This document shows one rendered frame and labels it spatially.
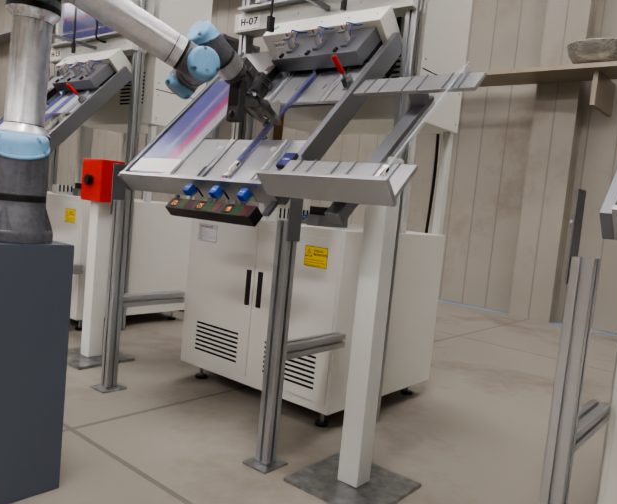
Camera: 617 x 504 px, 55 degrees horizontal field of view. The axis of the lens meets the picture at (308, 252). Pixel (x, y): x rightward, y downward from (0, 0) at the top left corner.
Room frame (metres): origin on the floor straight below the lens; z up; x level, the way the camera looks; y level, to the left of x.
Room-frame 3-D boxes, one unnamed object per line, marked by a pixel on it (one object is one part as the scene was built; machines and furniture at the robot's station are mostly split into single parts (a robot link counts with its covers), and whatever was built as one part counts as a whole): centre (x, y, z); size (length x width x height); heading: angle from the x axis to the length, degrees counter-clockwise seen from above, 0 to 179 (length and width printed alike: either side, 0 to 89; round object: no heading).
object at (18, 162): (1.27, 0.63, 0.72); 0.13 x 0.12 x 0.14; 25
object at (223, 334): (2.20, -0.04, 0.31); 0.70 x 0.65 x 0.62; 51
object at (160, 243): (2.97, 1.19, 0.66); 1.01 x 0.73 x 1.31; 141
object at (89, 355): (2.29, 0.82, 0.39); 0.24 x 0.24 x 0.78; 51
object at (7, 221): (1.27, 0.63, 0.60); 0.15 x 0.15 x 0.10
